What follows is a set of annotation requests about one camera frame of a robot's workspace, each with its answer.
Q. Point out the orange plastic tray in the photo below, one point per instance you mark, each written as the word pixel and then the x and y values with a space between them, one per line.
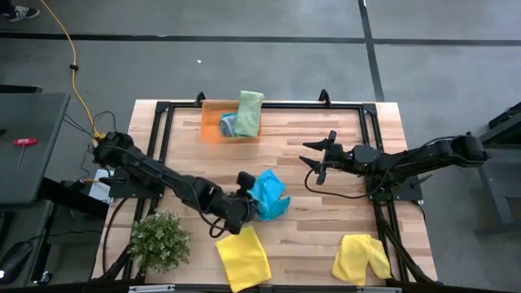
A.
pixel 209 126

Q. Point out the silver aluminium bracket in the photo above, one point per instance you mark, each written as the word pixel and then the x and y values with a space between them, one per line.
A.
pixel 378 289
pixel 150 288

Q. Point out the person's dark shoe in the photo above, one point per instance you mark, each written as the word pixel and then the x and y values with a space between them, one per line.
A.
pixel 22 13

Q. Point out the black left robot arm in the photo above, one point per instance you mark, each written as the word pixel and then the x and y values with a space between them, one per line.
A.
pixel 154 171

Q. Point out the dark low desk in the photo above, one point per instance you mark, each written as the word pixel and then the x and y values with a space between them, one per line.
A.
pixel 69 199

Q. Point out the black computer mouse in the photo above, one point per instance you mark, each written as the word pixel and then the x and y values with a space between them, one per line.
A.
pixel 16 256

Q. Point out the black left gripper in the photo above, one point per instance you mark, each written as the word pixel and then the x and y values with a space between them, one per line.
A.
pixel 228 207

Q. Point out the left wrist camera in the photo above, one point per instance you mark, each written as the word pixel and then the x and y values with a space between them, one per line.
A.
pixel 245 181

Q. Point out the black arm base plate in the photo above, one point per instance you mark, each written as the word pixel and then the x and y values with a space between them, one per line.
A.
pixel 407 193
pixel 122 191

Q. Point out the light green microfiber towel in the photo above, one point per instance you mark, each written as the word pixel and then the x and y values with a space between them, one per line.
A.
pixel 248 114

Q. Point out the black side table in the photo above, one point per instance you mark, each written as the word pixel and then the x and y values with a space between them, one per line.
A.
pixel 494 191

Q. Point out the grey microfiber towel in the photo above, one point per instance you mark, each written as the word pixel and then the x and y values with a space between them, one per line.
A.
pixel 228 126

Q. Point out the black clamp lever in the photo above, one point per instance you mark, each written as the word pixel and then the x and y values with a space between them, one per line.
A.
pixel 112 179
pixel 421 181

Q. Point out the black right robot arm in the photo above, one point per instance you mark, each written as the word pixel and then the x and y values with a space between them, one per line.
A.
pixel 407 163

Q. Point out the black frame hook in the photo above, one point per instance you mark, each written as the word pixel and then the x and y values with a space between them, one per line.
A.
pixel 324 97
pixel 198 99

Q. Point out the yellow microfiber towel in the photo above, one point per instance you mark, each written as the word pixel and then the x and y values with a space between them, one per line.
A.
pixel 244 260
pixel 354 256

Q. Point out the grey desk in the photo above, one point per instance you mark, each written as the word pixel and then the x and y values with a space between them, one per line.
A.
pixel 36 163

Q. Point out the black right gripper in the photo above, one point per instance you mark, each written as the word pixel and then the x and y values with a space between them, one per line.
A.
pixel 342 158

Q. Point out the white paper sheet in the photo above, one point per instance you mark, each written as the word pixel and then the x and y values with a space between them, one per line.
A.
pixel 99 191

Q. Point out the small green potted plant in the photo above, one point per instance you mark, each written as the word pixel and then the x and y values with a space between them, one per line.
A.
pixel 158 242

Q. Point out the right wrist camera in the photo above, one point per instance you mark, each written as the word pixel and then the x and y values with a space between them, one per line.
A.
pixel 321 177

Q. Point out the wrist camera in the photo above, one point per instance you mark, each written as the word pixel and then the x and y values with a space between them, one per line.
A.
pixel 321 177
pixel 245 181

